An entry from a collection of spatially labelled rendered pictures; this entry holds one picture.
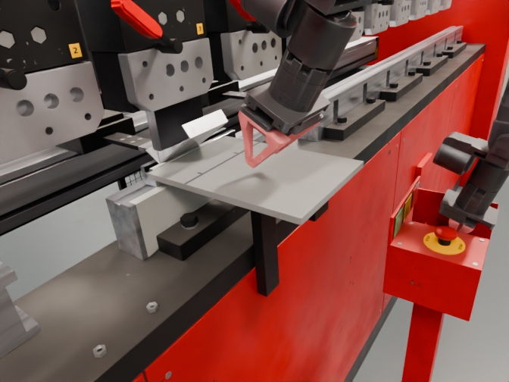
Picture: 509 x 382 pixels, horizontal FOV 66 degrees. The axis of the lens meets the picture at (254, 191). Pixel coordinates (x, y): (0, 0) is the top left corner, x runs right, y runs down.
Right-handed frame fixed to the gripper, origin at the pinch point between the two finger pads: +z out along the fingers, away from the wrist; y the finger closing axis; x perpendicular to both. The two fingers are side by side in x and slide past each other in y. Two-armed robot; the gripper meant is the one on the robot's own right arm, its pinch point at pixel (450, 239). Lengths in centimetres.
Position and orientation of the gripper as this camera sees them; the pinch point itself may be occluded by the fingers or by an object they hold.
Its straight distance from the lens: 93.5
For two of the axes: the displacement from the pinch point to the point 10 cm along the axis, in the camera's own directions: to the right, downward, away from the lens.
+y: -8.2, -4.3, 3.9
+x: -5.6, 4.1, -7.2
